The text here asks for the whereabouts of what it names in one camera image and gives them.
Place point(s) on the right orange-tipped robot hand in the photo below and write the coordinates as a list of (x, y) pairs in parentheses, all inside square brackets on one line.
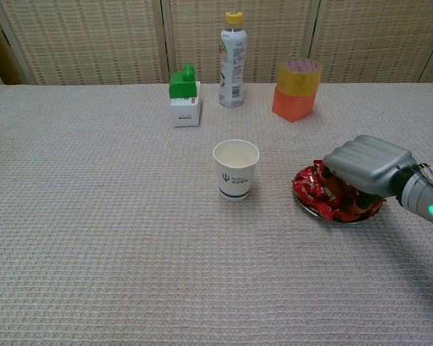
[(368, 162)]

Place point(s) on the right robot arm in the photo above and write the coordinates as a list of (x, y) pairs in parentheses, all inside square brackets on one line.
[(422, 194)]

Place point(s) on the metal bowl of red candies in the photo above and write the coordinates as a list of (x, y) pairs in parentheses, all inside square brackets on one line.
[(304, 209)]

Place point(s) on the orange drink cup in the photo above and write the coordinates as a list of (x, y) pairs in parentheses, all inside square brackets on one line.
[(297, 84)]

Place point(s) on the white paper cup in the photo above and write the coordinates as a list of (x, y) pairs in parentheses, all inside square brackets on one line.
[(234, 180)]

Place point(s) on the red wrapped candy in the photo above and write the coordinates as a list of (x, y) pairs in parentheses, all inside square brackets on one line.
[(319, 207), (343, 215), (377, 206), (315, 169), (303, 187)]

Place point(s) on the orange plastic block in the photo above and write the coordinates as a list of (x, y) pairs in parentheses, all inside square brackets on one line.
[(292, 106)]

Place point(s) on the white bottle yellow cap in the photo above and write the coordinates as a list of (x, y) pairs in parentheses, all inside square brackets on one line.
[(232, 72)]

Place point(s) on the small white box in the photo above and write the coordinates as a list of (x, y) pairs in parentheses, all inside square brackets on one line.
[(185, 113)]

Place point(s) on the green toy block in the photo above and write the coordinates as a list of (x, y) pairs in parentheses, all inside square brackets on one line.
[(182, 88)]

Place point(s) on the beige woven tablecloth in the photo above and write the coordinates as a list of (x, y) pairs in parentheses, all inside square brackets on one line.
[(130, 216)]

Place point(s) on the woven bamboo folding screen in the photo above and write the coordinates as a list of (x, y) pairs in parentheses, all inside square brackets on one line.
[(94, 36)]

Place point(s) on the brown wooden board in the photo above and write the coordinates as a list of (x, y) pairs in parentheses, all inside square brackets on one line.
[(3, 61)]

